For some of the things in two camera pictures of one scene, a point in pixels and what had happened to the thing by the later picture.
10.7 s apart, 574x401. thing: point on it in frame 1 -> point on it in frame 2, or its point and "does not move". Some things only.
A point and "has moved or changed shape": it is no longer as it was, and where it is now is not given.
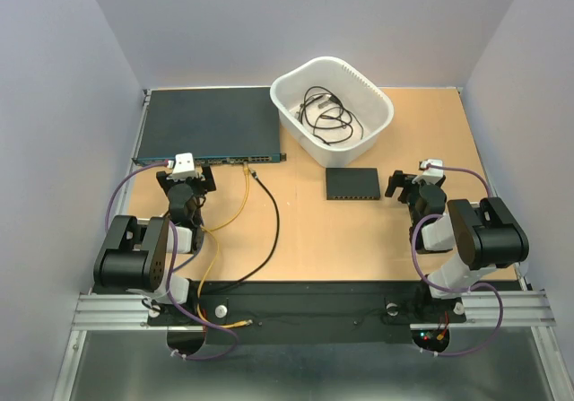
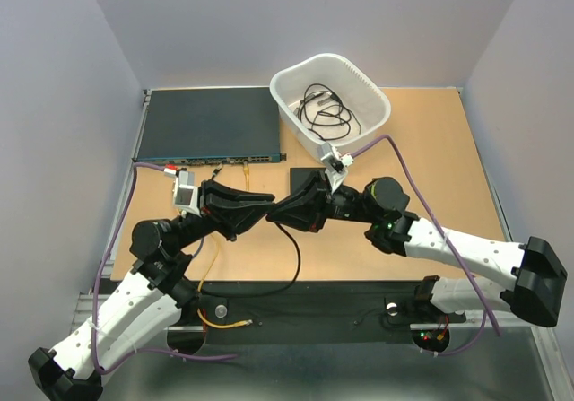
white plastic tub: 332,109 does not move
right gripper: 400,178 -> 316,197
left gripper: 204,186 -> 232,209
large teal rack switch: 217,125 does not move
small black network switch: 352,184 has moved or changed shape
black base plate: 308,313 does not move
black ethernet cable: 275,243 -> 291,237
